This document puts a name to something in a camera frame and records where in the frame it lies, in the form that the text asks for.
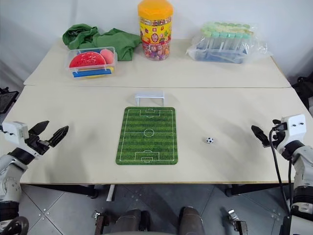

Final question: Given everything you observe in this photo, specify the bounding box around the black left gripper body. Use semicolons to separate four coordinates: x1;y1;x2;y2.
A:
23;133;54;156

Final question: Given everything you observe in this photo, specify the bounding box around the green soccer field mat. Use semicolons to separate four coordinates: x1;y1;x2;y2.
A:
115;106;179;166

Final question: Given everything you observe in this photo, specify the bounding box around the small white goal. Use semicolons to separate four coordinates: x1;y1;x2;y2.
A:
133;91;167;107

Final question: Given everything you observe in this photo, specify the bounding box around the plastic bag of test tubes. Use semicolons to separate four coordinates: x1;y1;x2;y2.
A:
185;21;274;65

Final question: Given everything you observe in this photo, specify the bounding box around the pink round toy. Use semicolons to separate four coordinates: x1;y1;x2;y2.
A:
100;48;114;64

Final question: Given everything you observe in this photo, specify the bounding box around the black table frame bar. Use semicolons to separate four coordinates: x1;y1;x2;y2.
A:
30;184;99;199
224;183;294;197

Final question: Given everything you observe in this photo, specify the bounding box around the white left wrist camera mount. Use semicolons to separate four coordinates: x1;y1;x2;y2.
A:
1;120;29;143

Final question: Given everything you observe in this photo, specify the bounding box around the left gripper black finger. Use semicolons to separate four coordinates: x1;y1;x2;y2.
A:
47;125;70;148
29;120;50;136

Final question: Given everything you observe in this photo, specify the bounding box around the green cloth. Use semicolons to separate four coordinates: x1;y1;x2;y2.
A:
62;23;143;62

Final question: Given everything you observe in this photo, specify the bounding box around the white table leg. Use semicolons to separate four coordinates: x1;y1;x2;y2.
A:
106;184;116;203

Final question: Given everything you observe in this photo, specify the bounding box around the dark rounded shape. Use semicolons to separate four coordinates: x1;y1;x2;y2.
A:
179;206;205;235

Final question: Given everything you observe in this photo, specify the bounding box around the black ring-shaped object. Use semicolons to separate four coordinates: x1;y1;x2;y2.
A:
0;216;30;235

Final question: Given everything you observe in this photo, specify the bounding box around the candy jar with orange lid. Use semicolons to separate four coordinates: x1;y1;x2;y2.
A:
137;0;175;62

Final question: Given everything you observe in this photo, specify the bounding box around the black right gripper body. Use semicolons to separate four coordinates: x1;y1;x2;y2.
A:
268;123;288;148

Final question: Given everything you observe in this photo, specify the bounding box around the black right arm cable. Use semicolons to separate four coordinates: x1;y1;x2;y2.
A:
268;126;293;216

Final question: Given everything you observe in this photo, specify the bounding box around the black mesh object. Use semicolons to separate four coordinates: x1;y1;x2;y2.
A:
0;86;20;114

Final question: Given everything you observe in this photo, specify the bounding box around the black bag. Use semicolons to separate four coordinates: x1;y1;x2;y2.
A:
290;76;313;109

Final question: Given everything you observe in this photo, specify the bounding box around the clear plastic toy box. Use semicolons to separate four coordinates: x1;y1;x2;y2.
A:
64;46;118;80

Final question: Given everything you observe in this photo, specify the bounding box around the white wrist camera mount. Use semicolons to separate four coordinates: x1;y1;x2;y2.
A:
280;113;307;150
1;120;29;143

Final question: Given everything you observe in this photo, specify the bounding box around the blue toy bar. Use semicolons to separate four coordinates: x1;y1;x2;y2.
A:
71;69;112;79

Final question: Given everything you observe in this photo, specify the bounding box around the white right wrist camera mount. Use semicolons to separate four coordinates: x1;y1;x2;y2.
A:
280;113;307;150

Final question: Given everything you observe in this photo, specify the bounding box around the red watermelon slice toy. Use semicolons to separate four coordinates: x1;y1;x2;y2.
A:
69;51;107;69

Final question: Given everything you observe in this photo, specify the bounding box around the yellow toy disc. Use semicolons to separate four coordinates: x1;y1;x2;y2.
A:
80;65;115;78

